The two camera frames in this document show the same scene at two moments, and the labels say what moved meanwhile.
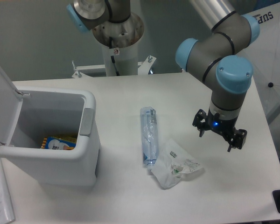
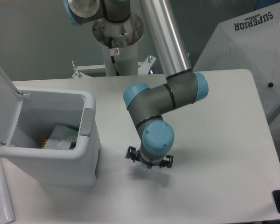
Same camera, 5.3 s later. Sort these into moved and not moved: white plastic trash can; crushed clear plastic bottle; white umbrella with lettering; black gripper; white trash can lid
Moved: black gripper; crushed clear plastic bottle
Not moved: white umbrella with lettering; white plastic trash can; white trash can lid
